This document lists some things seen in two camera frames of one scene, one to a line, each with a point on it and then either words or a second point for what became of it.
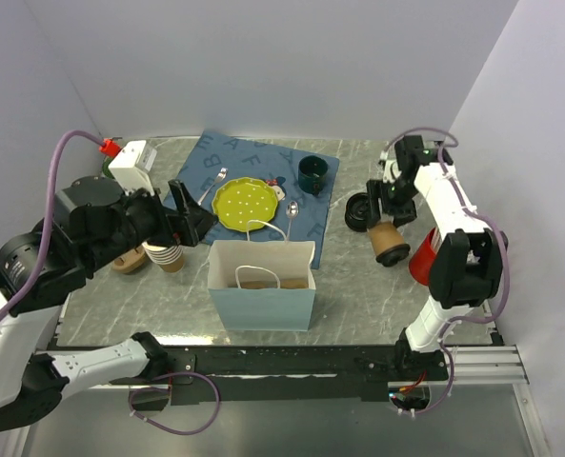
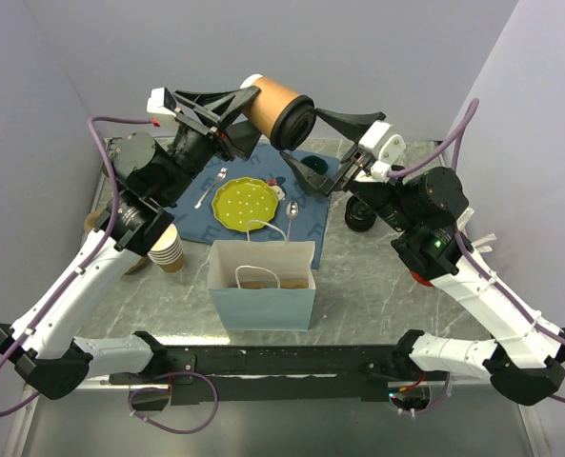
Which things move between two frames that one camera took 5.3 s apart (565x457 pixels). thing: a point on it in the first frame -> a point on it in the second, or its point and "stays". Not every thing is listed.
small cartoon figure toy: x=276 y=184 stays
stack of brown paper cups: x=170 y=259 stays
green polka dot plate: x=245 y=205 stays
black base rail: x=242 y=375 stays
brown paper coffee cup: x=385 y=236 -> x=272 y=96
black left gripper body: x=145 y=219 -> x=188 y=152
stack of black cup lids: x=356 y=212 stays
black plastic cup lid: x=390 y=257 -> x=293 y=124
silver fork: x=219 y=178 stays
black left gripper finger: x=182 y=199 -> x=242 y=138
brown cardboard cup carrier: x=271 y=285 stays
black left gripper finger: x=202 y=222 -> x=219 y=107
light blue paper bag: x=262 y=285 stays
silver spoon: x=292 y=209 stays
